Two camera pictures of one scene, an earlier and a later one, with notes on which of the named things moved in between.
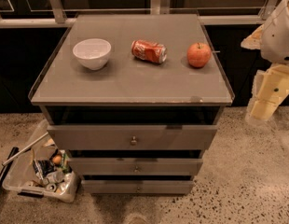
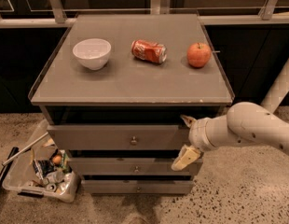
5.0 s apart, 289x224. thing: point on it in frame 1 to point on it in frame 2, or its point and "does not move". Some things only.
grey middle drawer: x=135 y=166 does not move
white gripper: x=279 y=38 to x=197 y=135
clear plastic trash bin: x=43 y=168 does not move
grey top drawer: x=131 y=137 does not move
